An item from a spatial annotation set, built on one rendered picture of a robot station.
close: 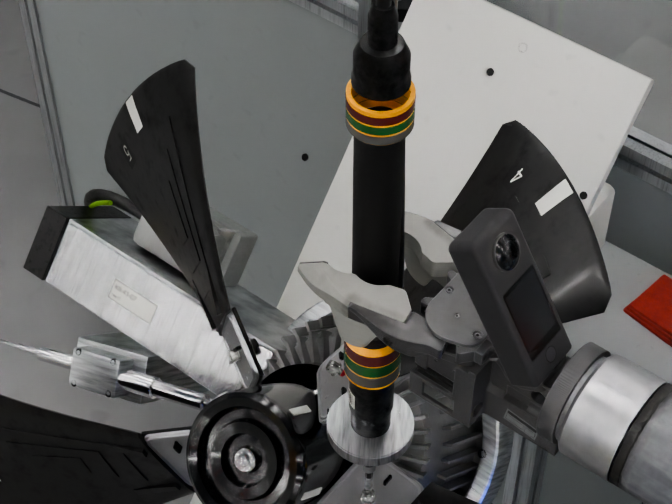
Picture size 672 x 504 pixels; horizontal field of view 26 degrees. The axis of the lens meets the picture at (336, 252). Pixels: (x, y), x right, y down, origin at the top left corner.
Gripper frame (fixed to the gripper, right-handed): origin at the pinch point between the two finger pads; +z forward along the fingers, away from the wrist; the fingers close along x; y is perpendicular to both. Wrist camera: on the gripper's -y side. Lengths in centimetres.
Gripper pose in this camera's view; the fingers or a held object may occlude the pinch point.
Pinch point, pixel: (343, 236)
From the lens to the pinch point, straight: 102.6
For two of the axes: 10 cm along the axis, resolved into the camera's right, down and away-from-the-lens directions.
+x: 6.2, -5.9, 5.2
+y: -0.1, 6.6, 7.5
